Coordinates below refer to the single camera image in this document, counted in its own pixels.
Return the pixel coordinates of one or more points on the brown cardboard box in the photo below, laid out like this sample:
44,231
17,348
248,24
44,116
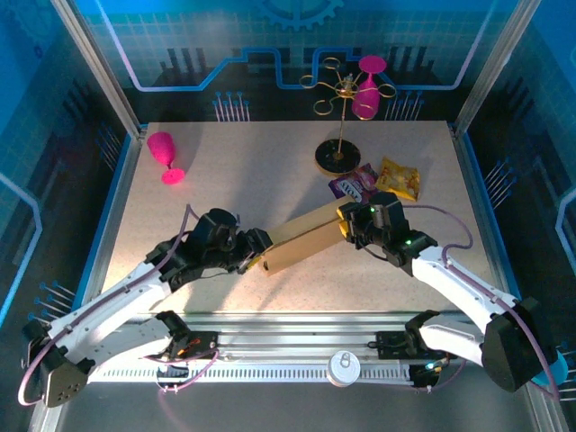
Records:
301,245

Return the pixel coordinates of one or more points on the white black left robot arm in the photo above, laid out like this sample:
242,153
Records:
112,310

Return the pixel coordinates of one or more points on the pink plastic goblet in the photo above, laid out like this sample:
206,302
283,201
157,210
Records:
161,148
365,101

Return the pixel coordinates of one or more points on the yellow snack packet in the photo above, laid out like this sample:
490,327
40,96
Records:
398,180

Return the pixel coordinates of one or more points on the silver tin can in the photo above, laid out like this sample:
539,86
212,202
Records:
344,369

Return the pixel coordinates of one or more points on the aluminium frame post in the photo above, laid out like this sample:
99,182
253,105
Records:
99,67
495,67

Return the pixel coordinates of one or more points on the purple snack packet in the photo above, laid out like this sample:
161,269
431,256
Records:
355,182

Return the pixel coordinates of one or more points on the blue plastic goblet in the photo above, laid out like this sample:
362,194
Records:
560,371

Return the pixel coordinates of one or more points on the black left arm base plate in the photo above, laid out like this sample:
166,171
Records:
202,342

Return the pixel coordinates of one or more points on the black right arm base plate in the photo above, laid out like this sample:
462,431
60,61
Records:
391,344

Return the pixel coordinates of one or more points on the aluminium base frame rails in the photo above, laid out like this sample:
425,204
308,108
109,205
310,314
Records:
292,333

